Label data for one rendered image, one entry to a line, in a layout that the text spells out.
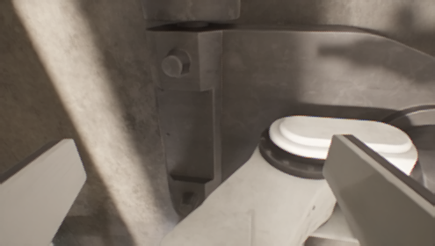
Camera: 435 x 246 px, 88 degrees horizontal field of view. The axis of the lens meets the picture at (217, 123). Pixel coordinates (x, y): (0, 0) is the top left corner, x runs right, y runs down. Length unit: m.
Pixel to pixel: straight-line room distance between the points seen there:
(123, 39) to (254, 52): 0.41
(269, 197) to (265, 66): 0.25
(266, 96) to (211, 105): 0.12
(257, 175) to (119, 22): 0.55
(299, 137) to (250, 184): 0.10
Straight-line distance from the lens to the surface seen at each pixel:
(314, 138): 0.36
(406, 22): 0.69
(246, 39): 0.45
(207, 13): 0.44
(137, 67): 0.72
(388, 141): 0.40
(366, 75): 0.50
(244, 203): 0.30
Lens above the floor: 0.61
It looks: 60 degrees down
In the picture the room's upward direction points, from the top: 160 degrees counter-clockwise
